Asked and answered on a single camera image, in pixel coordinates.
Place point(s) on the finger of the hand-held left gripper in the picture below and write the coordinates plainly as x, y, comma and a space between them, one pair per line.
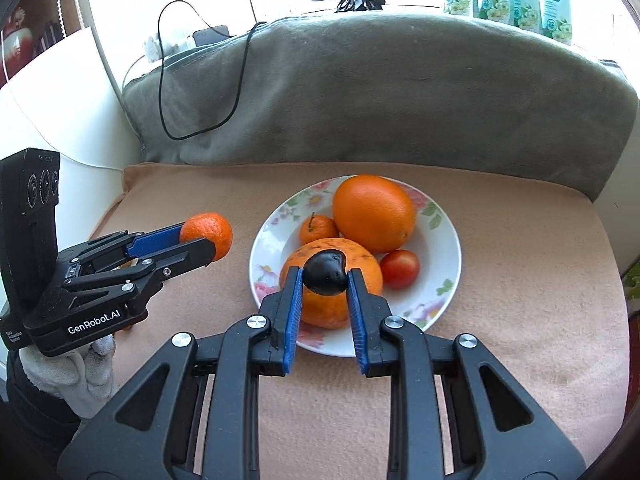
155, 241
185, 255

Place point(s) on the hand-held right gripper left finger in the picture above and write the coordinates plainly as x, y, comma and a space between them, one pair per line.
292, 320

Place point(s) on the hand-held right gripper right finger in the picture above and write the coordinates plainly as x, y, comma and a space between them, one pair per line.
357, 320

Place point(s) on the orange mandarin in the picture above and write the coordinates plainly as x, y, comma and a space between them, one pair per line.
325, 312

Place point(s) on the round tangerine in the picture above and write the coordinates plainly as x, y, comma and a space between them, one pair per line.
210, 232

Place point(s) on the dark plum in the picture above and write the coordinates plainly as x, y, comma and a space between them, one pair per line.
326, 272

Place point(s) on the red tomato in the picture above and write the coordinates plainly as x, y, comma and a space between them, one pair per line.
399, 268

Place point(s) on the small tangerine with stem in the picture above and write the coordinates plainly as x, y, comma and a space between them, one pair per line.
320, 232

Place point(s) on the large orange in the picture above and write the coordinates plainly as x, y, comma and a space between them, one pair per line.
374, 212

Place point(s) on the floral white plate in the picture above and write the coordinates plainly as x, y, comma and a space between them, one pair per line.
440, 240

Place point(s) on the person's left forearm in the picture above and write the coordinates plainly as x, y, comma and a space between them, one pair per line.
35, 420

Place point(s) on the person's left hand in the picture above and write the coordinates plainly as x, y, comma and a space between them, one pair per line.
75, 380

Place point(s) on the white panel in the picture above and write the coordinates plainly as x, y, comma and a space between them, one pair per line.
80, 110

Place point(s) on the beige blanket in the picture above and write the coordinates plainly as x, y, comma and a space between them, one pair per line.
525, 285

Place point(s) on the white power strip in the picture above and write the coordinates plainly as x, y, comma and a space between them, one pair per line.
165, 42

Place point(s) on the dark books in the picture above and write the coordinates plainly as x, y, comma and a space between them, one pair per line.
52, 35

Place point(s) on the grey blanket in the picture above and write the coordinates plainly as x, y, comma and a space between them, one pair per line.
400, 95

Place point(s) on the green printed packet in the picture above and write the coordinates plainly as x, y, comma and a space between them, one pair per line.
631, 280

